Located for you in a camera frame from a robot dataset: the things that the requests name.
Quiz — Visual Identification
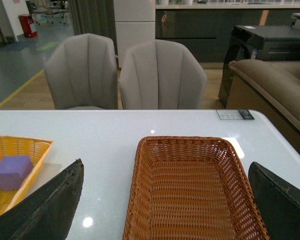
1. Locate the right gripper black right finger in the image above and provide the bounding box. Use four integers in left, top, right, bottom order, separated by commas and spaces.
248, 161, 300, 240

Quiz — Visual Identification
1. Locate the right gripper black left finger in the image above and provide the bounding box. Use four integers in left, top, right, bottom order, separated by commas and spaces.
0, 159, 84, 240

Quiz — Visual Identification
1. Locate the yellow wicker basket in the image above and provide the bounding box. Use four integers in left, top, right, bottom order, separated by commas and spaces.
0, 135, 54, 216

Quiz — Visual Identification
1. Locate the brown wicker basket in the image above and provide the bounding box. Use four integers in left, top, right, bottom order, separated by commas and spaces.
123, 136, 269, 240

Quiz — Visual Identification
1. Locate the purple foam block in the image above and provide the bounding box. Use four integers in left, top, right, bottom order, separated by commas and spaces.
0, 155, 34, 191

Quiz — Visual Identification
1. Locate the table label sticker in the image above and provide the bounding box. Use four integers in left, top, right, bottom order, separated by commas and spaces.
216, 109, 254, 120

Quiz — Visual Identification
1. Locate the brown sofa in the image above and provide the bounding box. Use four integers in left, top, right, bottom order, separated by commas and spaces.
226, 59, 300, 154

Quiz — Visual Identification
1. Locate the grey chair on left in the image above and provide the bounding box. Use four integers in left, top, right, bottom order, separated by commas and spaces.
44, 33, 118, 110

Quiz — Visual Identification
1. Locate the grey chair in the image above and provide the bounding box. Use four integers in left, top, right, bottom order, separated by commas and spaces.
119, 39, 207, 110
44, 33, 118, 110

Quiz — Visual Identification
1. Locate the black appliance box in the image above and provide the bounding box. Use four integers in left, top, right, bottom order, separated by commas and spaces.
218, 25, 300, 106

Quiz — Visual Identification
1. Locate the grey chair on right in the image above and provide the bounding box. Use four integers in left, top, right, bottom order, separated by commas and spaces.
119, 39, 207, 110

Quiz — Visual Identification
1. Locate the red bin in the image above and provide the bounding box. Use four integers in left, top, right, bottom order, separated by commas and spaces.
19, 14, 38, 38

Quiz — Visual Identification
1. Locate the dark kitchen counter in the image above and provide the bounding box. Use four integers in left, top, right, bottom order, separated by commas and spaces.
155, 0, 300, 63

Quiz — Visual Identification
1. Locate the grey curtain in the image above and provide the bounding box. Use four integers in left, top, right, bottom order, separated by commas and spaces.
68, 0, 118, 54

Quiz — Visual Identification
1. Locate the white pillar cabinet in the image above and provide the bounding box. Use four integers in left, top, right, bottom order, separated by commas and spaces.
113, 0, 156, 67

